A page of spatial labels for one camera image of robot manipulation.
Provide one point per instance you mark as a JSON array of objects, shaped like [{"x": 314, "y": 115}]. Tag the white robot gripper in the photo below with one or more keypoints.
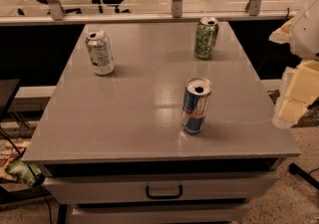
[{"x": 307, "y": 34}]

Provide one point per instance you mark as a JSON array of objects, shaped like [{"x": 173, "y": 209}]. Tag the blue silver Red Bull can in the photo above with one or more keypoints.
[{"x": 196, "y": 97}]

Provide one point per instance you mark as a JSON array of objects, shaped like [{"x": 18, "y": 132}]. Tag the green patterned soda can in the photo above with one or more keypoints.
[{"x": 205, "y": 37}]

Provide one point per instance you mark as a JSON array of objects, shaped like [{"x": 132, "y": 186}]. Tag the white green 7up can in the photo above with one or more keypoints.
[{"x": 100, "y": 53}]

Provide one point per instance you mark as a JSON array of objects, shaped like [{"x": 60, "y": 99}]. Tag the grey cabinet with drawers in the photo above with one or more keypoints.
[{"x": 102, "y": 140}]

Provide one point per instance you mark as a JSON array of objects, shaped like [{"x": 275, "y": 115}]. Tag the dark side table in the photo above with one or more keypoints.
[{"x": 8, "y": 90}]

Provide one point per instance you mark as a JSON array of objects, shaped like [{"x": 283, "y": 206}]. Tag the green snack bag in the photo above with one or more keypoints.
[{"x": 30, "y": 174}]

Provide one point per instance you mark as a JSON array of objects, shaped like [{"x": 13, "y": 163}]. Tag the black drawer handle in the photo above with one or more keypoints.
[{"x": 164, "y": 193}]

